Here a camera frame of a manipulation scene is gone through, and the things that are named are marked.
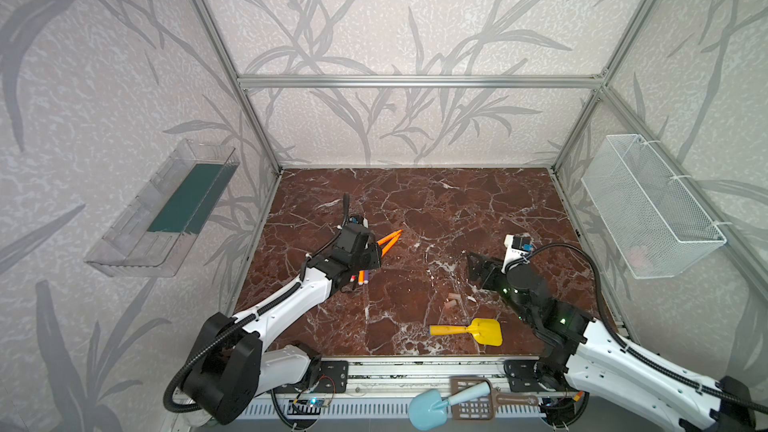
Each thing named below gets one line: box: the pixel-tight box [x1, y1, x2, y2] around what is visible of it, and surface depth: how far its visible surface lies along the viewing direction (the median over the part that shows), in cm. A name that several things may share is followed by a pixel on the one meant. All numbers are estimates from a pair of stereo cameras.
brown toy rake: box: [450, 377, 539, 420], surface depth 71 cm
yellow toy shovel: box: [429, 318, 503, 347], surface depth 82 cm
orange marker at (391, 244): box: [381, 233, 402, 258], surface depth 101 cm
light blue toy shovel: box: [408, 382, 491, 428], surface depth 71 cm
